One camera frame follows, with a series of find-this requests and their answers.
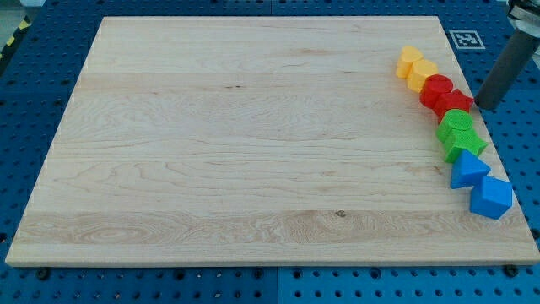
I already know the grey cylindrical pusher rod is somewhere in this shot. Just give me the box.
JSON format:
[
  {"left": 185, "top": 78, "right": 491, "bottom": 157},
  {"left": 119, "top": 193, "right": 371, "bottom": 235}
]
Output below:
[{"left": 474, "top": 30, "right": 539, "bottom": 110}]

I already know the silver robot tool mount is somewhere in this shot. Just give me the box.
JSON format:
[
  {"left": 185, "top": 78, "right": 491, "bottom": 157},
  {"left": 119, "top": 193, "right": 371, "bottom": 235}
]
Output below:
[{"left": 507, "top": 0, "right": 539, "bottom": 38}]

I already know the red star block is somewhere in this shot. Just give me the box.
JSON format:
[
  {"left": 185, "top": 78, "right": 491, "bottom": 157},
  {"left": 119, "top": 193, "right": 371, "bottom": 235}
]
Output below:
[{"left": 433, "top": 89, "right": 473, "bottom": 122}]

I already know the red cylinder block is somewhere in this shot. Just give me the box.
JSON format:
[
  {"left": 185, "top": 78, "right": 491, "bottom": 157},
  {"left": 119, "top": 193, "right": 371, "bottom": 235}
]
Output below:
[{"left": 419, "top": 74, "right": 454, "bottom": 109}]

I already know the green cylinder block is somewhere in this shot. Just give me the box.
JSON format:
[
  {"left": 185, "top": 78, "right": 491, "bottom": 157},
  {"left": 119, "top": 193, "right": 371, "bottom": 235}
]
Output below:
[{"left": 436, "top": 109, "right": 473, "bottom": 143}]

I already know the yellow hexagon block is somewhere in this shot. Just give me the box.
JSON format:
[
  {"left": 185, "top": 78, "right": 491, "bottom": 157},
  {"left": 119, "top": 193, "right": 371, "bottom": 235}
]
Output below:
[{"left": 406, "top": 59, "right": 439, "bottom": 93}]

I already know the green star block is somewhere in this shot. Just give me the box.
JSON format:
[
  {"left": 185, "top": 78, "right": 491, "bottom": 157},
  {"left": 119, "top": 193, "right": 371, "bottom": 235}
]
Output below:
[{"left": 443, "top": 129, "right": 489, "bottom": 163}]

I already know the yellow heart block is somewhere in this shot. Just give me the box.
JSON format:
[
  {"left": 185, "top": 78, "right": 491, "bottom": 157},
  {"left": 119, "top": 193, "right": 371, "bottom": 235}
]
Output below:
[{"left": 395, "top": 46, "right": 424, "bottom": 79}]

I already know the blue triangle block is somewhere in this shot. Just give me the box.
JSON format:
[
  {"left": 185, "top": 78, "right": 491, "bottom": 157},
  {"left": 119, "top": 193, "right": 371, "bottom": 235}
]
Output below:
[{"left": 450, "top": 149, "right": 491, "bottom": 189}]

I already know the blue cube block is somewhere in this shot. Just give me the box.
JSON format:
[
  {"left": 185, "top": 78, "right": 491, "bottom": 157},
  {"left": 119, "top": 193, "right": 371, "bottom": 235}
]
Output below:
[{"left": 469, "top": 176, "right": 513, "bottom": 220}]

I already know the black white fiducial marker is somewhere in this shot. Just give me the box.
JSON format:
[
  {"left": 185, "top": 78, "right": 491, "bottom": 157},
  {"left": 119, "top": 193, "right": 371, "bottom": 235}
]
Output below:
[{"left": 449, "top": 30, "right": 485, "bottom": 50}]

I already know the black bolt front right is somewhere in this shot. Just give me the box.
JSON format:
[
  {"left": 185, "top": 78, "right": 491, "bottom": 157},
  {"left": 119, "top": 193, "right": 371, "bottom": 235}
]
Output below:
[{"left": 503, "top": 264, "right": 519, "bottom": 278}]

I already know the black bolt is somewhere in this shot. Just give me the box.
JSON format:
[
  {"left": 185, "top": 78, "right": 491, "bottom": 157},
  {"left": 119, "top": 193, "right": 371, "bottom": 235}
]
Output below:
[
  {"left": 503, "top": 264, "right": 519, "bottom": 278},
  {"left": 35, "top": 268, "right": 51, "bottom": 281}
]

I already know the light wooden board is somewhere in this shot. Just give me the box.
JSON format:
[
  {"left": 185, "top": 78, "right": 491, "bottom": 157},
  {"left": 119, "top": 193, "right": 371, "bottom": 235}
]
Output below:
[{"left": 6, "top": 16, "right": 539, "bottom": 268}]

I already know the black bolt front left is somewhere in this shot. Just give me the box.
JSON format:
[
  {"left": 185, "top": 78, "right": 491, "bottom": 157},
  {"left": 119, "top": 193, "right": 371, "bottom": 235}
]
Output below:
[{"left": 35, "top": 268, "right": 51, "bottom": 281}]

